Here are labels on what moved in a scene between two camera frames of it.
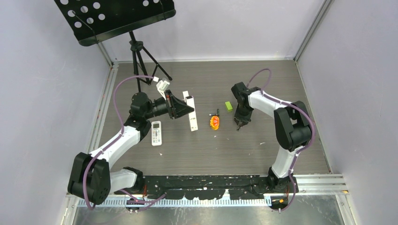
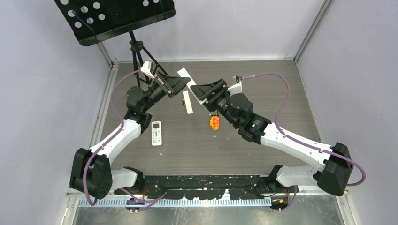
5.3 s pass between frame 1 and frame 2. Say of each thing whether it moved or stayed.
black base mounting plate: stayed
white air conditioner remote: stayed
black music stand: stayed
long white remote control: moved
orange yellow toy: stayed
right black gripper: moved
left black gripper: moved
